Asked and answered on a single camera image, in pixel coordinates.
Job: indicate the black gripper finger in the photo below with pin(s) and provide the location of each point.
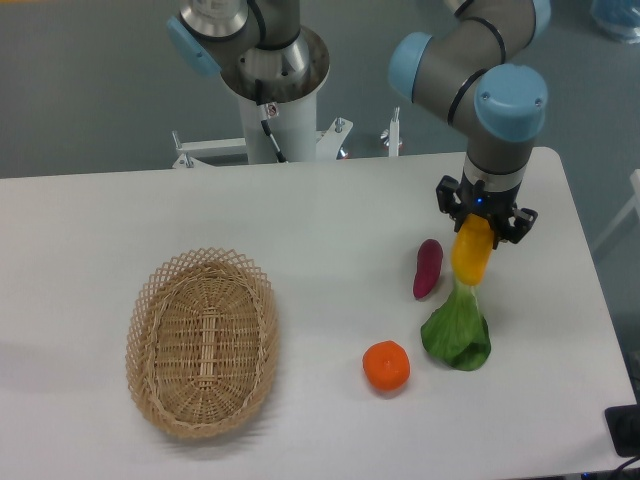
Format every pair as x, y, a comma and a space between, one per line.
450, 202
513, 226

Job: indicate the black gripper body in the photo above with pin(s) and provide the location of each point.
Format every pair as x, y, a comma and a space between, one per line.
492, 197

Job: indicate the yellow mango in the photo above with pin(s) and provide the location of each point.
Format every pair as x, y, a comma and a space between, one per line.
471, 250

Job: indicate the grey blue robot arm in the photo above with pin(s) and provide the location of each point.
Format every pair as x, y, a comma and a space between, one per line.
467, 78

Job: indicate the purple sweet potato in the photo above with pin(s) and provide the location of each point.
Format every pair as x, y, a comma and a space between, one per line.
428, 268

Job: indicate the green bok choy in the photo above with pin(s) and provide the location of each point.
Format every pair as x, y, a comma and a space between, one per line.
457, 333

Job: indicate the orange tangerine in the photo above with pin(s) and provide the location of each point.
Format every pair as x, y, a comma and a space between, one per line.
386, 366

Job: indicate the blue plastic bag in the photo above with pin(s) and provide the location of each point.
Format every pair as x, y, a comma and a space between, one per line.
617, 18

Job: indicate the black device at table edge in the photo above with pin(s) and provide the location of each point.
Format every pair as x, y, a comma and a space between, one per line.
623, 426

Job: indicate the woven wicker basket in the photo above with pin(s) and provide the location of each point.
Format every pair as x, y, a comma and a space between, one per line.
203, 343

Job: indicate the white frame at right edge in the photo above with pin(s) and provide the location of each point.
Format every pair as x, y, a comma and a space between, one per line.
622, 222

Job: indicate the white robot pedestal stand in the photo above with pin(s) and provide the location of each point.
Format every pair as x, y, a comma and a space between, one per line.
276, 92

